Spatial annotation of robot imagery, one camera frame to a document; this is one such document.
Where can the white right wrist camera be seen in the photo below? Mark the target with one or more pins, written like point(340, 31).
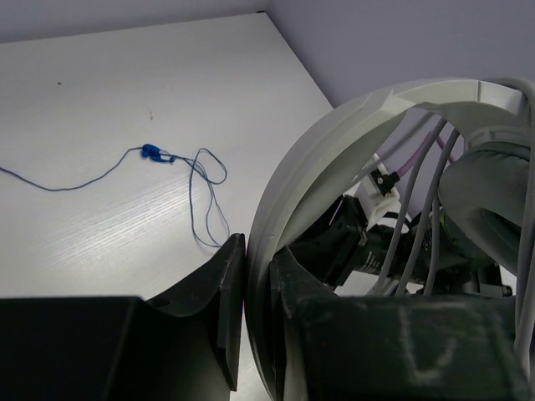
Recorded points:
point(377, 194)

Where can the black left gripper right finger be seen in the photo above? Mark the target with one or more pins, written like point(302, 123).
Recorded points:
point(328, 347)

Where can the white over-ear headphones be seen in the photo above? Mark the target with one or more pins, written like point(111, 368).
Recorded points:
point(391, 256)

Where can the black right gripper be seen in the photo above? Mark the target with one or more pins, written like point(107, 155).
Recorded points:
point(339, 243)

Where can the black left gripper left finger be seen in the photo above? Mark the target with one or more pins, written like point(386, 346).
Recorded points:
point(182, 344)

